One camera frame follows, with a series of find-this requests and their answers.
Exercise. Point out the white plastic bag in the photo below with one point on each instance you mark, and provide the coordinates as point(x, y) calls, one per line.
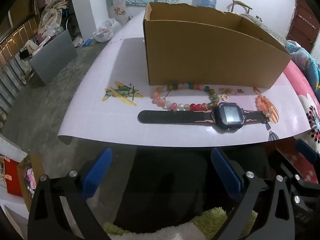
point(106, 31)

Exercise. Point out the green fluffy rug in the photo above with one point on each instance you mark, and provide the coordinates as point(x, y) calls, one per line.
point(212, 217)

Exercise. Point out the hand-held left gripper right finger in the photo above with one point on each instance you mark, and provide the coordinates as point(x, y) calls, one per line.
point(226, 175)

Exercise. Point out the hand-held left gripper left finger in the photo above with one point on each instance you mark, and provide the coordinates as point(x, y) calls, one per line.
point(96, 175)

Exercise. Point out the red box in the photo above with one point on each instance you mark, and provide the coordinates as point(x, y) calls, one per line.
point(12, 180)

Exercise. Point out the pile of clothes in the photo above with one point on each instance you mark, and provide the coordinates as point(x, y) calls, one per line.
point(51, 15)

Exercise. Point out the gold earring cluster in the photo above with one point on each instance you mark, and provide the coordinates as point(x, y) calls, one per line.
point(226, 91)

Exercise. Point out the pink flower blanket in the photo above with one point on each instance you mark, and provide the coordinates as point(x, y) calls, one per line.
point(300, 90)

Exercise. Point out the black smartwatch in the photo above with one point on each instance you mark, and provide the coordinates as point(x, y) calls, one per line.
point(228, 115)

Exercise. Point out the wooden chair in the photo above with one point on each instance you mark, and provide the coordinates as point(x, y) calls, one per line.
point(241, 4)

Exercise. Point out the metal railing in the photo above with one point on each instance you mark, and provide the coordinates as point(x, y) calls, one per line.
point(12, 55)

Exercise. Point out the brown door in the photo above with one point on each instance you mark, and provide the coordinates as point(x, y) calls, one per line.
point(303, 22)

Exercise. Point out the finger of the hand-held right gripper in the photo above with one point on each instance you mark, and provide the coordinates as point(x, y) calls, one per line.
point(308, 188)
point(307, 152)

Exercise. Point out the small blue packet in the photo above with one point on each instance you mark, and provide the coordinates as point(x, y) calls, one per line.
point(88, 42)

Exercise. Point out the blue floral blanket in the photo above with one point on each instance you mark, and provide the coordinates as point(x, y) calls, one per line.
point(307, 62)

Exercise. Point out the brown cardboard box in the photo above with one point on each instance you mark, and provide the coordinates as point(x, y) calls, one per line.
point(212, 55)

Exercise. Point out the grey board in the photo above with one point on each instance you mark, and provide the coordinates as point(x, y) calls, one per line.
point(53, 55)

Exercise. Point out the white floral cover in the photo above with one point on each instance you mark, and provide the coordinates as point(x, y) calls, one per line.
point(117, 2)

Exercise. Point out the small open cardboard box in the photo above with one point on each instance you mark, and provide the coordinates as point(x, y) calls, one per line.
point(30, 177)

